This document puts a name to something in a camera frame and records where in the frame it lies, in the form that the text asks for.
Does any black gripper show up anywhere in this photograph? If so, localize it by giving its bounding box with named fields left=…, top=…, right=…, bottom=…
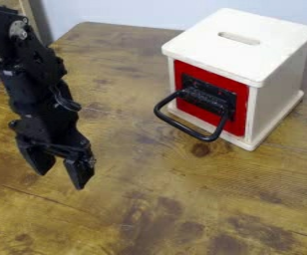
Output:
left=10, top=101, right=96, bottom=190

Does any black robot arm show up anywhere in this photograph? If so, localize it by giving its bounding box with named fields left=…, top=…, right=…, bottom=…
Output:
left=0, top=7, right=96, bottom=189

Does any red drawer front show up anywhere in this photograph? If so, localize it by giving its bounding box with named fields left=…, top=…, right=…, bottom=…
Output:
left=173, top=60, right=250, bottom=136

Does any white wooden box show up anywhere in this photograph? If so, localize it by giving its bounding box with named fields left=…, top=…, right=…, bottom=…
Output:
left=153, top=8, right=307, bottom=150

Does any black cable loop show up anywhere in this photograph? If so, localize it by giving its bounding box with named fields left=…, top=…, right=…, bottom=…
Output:
left=49, top=83, right=84, bottom=113

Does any black metal drawer handle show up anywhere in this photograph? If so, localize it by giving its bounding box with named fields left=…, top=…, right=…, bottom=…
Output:
left=153, top=74, right=239, bottom=143

